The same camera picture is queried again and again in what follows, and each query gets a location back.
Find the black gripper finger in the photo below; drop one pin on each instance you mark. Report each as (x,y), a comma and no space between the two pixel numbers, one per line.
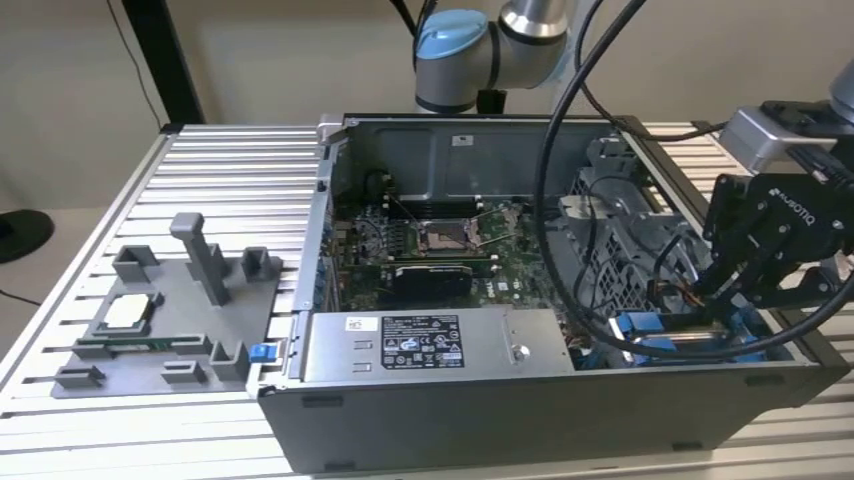
(794,292)
(727,210)

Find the hard disk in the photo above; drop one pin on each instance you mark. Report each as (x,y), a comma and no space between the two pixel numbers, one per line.
(673,337)

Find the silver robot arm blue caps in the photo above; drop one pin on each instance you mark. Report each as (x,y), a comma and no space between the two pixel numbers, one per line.
(460,75)

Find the grey perforated drive cage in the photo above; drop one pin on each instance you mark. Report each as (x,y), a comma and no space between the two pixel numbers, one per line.
(620,270)

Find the green motherboard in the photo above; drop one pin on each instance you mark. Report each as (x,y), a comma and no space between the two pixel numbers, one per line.
(520,280)

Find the CPU socket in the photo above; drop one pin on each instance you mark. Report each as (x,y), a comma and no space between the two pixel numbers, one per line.
(443,237)

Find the black graphics card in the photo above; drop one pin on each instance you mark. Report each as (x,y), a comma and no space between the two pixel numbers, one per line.
(429,285)

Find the open grey PC case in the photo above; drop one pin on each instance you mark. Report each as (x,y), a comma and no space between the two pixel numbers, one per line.
(467,425)

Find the silver power supply unit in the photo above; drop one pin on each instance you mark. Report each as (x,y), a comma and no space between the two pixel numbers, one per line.
(326,350)

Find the blue case latch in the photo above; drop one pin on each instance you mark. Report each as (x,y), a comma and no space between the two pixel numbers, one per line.
(261,352)

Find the grey parts rack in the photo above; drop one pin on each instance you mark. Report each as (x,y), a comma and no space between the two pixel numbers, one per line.
(173,300)

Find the green RAM stick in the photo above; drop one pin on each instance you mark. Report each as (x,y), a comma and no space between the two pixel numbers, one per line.
(160,343)

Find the silver CPU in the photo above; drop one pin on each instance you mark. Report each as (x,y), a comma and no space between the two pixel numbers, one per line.
(126,311)

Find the black round stand base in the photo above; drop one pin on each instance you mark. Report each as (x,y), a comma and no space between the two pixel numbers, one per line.
(22,235)

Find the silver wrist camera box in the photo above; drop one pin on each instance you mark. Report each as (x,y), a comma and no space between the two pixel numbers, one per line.
(760,140)

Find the black frame post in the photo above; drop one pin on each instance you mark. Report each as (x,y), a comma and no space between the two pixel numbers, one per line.
(166,65)

